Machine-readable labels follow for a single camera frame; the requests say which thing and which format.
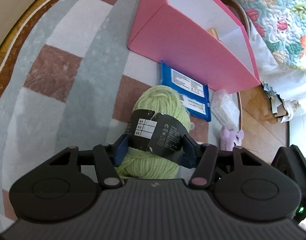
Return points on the cardboard scraps under bed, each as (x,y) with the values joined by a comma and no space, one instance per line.
(277,106)

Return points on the brown small box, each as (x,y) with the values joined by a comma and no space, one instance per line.
(213,33)

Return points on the purple plush toy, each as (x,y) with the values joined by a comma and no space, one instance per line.
(230,138)

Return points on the green yarn ball black label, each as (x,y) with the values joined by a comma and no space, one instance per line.
(158,123)

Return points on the white bed skirt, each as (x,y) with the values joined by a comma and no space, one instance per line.
(289,83)

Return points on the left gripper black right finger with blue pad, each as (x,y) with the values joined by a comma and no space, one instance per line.
(240,182)

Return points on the pink storage box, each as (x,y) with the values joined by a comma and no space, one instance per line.
(175,32)

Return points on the clear floss picks package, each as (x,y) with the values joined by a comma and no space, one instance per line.
(225,109)

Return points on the floral quilted bedspread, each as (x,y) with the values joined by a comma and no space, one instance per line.
(281,24)

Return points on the blue wet wipes pack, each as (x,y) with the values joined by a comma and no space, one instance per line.
(193,95)

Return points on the striped checkered rug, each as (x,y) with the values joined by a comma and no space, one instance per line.
(74,83)

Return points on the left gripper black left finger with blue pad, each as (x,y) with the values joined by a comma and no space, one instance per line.
(67,184)

